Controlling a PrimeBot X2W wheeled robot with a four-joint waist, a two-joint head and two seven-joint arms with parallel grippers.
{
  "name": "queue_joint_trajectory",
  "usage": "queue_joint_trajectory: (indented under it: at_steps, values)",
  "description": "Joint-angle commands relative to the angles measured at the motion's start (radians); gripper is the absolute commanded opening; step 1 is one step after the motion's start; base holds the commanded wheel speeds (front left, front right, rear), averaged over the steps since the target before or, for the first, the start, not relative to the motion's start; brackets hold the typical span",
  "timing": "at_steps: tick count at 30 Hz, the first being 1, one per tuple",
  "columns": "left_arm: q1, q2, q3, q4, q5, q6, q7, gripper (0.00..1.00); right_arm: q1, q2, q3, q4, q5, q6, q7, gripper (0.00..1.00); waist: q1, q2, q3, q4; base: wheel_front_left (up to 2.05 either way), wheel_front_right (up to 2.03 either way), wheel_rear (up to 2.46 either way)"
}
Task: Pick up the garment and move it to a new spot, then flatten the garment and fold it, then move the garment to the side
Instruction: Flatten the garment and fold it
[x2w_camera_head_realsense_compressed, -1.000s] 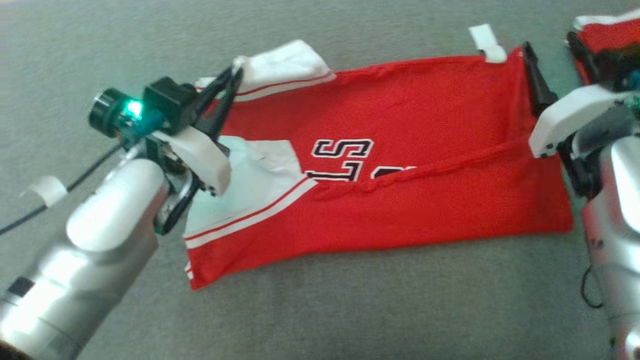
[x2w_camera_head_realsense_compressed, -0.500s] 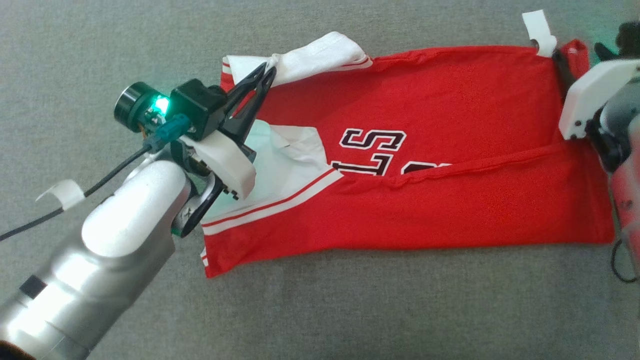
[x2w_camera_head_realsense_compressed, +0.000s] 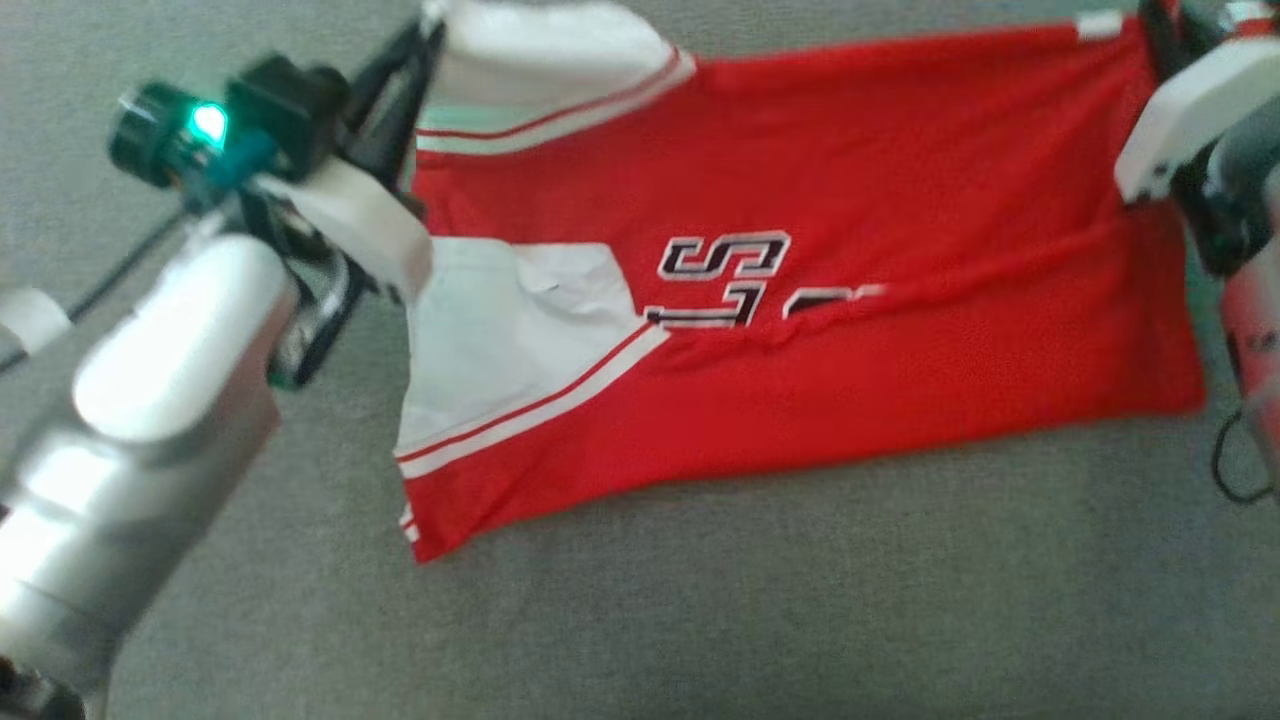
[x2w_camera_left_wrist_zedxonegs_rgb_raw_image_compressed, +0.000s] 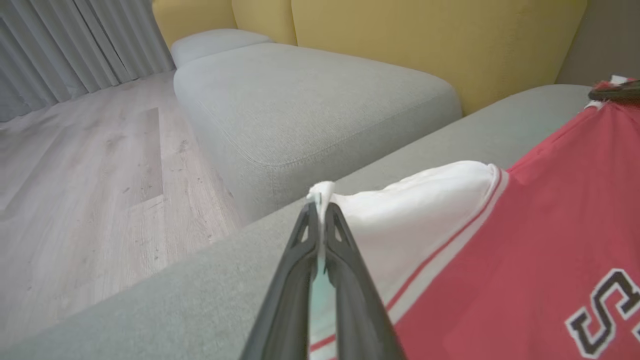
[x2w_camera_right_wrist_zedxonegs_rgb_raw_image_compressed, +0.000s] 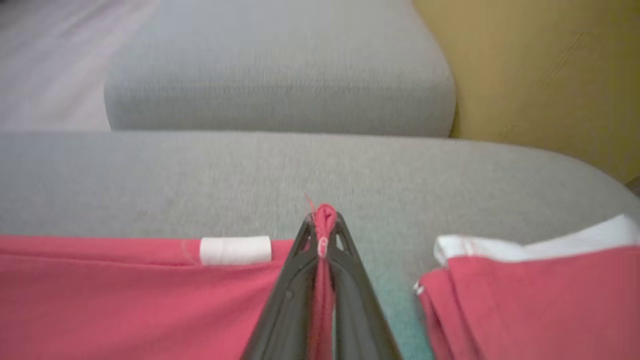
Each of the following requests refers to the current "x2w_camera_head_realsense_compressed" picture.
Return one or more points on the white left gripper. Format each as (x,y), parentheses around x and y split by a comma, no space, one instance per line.
(370,225)

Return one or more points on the red Bulls jersey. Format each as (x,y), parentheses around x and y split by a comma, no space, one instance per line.
(900,350)

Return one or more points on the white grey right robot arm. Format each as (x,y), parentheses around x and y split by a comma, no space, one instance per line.
(1255,330)

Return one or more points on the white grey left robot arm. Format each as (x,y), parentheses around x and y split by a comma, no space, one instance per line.
(150,400)

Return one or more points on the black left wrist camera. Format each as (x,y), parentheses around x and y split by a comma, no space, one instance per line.
(280,110)

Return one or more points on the large grey sofa seat cushion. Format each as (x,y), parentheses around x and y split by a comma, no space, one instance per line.
(750,620)

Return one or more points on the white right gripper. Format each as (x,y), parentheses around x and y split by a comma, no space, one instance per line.
(1180,120)

